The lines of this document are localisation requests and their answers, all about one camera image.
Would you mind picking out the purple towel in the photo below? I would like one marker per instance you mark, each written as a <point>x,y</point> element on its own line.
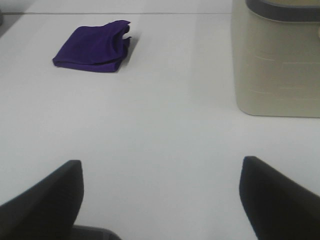
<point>98,49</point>

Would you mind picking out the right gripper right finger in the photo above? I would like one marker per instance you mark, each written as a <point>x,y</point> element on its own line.
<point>277,207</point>

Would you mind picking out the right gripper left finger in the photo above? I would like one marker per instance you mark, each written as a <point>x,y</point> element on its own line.
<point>47,210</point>

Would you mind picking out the beige bin with grey rim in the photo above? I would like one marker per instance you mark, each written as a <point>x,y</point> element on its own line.
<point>276,57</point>

